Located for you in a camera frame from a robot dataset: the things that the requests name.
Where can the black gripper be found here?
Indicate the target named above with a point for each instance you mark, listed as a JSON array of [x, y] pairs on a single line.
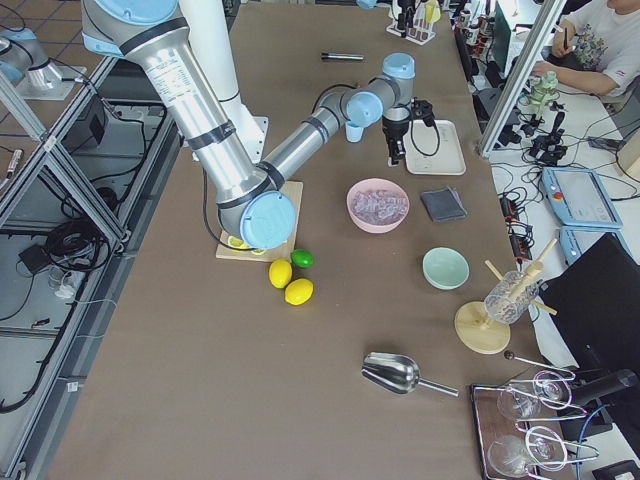
[[406, 17], [393, 132]]

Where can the wine glass rack tray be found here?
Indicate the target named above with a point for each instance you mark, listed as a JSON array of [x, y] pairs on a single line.
[[490, 424]]

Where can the lower teach pendant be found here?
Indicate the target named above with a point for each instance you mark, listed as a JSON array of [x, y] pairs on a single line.
[[575, 240]]

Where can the upper teach pendant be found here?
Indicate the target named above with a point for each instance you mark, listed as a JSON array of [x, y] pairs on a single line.
[[578, 198]]

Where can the white wire cup rack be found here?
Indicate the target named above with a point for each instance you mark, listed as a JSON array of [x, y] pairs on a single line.
[[427, 13]]

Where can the wooden cup tree stand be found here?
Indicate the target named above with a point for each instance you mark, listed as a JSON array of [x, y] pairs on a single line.
[[484, 326]]

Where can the lower lemon slice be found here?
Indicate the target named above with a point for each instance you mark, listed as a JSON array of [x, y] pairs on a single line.
[[237, 243]]

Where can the grey folded cloth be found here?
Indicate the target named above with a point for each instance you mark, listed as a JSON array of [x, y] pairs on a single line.
[[443, 205]]

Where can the wooden cutting board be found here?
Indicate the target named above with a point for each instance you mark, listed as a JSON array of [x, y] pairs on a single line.
[[293, 190]]

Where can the steel muddler black tip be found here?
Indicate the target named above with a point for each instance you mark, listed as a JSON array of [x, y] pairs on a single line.
[[342, 57]]

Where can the cream rabbit tray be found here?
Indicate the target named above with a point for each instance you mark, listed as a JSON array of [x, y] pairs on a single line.
[[434, 150]]

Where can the pink bowl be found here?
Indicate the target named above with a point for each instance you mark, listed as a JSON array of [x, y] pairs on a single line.
[[374, 184]]

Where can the black monitor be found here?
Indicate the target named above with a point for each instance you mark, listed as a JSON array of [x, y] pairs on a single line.
[[597, 303]]

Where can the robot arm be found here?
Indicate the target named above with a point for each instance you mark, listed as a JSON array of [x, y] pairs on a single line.
[[392, 4], [180, 45]]

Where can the whole yellow lemon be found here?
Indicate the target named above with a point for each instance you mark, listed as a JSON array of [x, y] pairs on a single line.
[[280, 273]]

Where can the green lime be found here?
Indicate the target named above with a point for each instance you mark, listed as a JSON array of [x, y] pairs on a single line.
[[302, 258]]

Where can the seated person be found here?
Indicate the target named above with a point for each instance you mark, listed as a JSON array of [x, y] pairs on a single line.
[[604, 37]]

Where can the clear textured glass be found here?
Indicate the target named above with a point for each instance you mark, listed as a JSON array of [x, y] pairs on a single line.
[[508, 300]]

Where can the light blue plastic cup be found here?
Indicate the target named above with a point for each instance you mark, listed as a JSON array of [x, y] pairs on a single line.
[[353, 132]]

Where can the clear ice cubes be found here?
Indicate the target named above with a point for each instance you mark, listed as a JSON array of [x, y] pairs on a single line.
[[379, 207]]

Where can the steel ice scoop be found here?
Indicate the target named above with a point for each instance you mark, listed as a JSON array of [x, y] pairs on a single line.
[[399, 374]]

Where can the lower wine glass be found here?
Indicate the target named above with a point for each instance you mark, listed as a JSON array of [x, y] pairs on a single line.
[[540, 450]]

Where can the teach pendant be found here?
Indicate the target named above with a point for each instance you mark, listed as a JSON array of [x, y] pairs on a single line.
[[578, 198], [575, 240]]

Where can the upper wine glass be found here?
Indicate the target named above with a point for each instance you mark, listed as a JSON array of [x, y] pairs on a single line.
[[523, 399]]

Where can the aluminium frame post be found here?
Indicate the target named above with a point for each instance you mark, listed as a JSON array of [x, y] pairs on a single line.
[[545, 22]]

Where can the mint green bowl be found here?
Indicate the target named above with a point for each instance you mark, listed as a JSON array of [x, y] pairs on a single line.
[[445, 268]]

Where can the brown table mat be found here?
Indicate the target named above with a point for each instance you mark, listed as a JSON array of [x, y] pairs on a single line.
[[205, 372]]

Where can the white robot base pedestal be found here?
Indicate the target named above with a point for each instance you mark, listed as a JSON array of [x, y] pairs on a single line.
[[235, 75]]

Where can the aluminium frame enclosure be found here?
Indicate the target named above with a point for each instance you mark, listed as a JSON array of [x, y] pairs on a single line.
[[80, 180]]

